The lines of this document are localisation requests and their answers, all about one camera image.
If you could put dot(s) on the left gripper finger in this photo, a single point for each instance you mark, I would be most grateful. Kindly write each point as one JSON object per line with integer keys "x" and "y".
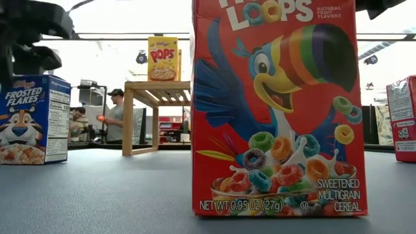
{"x": 35, "y": 60}
{"x": 48, "y": 19}

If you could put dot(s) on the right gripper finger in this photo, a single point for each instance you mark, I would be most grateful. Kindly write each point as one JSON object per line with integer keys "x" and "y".
{"x": 373, "y": 6}

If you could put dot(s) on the blue Frosted Flakes cereal box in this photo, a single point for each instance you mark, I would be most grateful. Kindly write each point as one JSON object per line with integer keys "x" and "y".
{"x": 22, "y": 107}

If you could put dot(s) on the red Froot Loops cereal box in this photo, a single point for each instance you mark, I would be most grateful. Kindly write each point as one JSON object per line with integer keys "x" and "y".
{"x": 403, "y": 107}
{"x": 292, "y": 139}

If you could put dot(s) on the yellow Corn Pops cereal box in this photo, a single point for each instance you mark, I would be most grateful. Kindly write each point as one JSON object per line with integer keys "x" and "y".
{"x": 162, "y": 55}
{"x": 180, "y": 65}

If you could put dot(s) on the wooden slatted shelf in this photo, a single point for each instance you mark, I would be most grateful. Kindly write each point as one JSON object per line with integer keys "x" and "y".
{"x": 156, "y": 85}

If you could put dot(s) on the black ceiling spotlight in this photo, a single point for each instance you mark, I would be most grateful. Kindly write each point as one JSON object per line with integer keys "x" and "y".
{"x": 371, "y": 59}
{"x": 141, "y": 58}

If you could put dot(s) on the person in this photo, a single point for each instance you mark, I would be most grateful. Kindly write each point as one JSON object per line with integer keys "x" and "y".
{"x": 78, "y": 125}
{"x": 115, "y": 123}

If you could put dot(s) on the orange ball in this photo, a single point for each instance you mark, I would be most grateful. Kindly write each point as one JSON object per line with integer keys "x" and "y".
{"x": 100, "y": 118}

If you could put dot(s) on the long ceiling light strip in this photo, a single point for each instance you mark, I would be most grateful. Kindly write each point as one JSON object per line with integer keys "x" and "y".
{"x": 158, "y": 36}

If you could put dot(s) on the black room divider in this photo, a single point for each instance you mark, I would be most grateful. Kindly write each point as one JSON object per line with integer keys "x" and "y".
{"x": 369, "y": 126}

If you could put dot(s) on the red storage rack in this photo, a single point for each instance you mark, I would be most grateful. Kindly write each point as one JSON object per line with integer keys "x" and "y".
{"x": 169, "y": 125}

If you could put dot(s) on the grey ceiling duct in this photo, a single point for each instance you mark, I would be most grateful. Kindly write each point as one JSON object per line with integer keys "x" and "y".
{"x": 377, "y": 48}

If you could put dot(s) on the black metal frame stand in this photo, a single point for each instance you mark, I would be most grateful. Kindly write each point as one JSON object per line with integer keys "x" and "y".
{"x": 92, "y": 87}

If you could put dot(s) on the black table frame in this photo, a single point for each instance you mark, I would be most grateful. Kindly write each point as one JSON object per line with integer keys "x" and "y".
{"x": 177, "y": 147}

